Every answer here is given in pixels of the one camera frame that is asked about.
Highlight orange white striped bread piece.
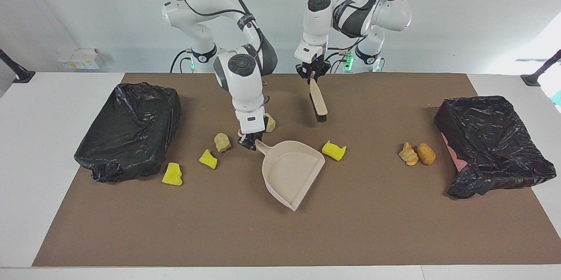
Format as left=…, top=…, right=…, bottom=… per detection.
left=398, top=142, right=419, bottom=167

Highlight white electrical boxes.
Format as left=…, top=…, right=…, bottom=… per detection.
left=58, top=49, right=105, bottom=70

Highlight black trash bag liner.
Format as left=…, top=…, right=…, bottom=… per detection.
left=74, top=82, right=182, bottom=183
left=434, top=95, right=557, bottom=200

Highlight brown round bread roll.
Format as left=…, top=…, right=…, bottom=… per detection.
left=416, top=143, right=437, bottom=166

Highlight beige plastic dustpan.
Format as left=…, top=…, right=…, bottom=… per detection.
left=256, top=140, right=326, bottom=212

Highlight brown table mat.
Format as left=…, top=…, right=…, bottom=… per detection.
left=32, top=73, right=561, bottom=267

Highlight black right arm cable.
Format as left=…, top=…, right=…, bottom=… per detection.
left=150, top=0, right=266, bottom=79

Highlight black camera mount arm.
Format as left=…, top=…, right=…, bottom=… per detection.
left=0, top=49, right=36, bottom=83
left=521, top=50, right=561, bottom=87

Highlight beige brush black bristles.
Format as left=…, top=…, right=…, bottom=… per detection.
left=309, top=76, right=328, bottom=123

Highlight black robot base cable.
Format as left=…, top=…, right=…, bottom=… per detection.
left=327, top=50, right=353, bottom=74
left=170, top=49, right=194, bottom=73

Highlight small beige crumbly chunk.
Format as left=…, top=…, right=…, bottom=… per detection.
left=214, top=133, right=232, bottom=153

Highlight pink plastic bin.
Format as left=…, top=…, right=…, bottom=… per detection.
left=440, top=133, right=469, bottom=173

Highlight wedge yellow sponge piece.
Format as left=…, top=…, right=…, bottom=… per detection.
left=199, top=149, right=218, bottom=170

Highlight notched yellow sponge piece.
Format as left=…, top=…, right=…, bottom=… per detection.
left=162, top=162, right=184, bottom=186

